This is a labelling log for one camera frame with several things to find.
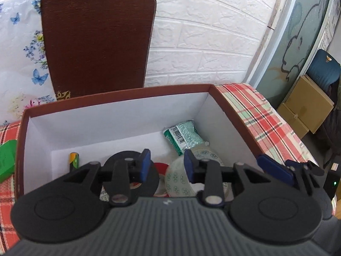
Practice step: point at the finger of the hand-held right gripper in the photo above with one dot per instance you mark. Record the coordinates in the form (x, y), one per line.
(274, 169)
(306, 168)

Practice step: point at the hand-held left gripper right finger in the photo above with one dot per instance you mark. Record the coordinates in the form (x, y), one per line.
(188, 165)

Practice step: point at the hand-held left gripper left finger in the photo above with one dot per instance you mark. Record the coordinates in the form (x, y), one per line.
(145, 165)

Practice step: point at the black tape roll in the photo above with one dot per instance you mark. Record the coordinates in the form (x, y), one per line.
(152, 176)

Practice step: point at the red tape roll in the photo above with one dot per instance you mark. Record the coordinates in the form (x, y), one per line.
(161, 168)

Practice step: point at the patterned tape roll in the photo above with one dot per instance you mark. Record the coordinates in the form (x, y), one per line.
(175, 181)

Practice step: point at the green and white packet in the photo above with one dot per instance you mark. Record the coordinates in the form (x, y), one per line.
(183, 136)

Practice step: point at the brown cardboard box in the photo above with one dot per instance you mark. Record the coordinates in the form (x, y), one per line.
(120, 112)

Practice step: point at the flat cardboard box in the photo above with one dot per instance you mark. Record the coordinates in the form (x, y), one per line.
(309, 104)
(290, 122)

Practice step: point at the red checked mat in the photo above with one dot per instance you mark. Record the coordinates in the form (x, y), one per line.
(255, 112)

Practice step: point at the blue chair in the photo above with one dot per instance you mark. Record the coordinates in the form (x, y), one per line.
(325, 69)

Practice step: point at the brown wooden headboard panel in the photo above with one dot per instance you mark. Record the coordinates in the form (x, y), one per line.
(96, 40)

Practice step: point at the grey door with cat drawing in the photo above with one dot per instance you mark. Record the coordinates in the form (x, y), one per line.
(301, 32)

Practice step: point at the plain green box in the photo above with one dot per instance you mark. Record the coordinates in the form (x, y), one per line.
(6, 162)

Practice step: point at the white floral pillow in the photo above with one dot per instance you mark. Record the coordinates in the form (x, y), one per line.
(18, 58)

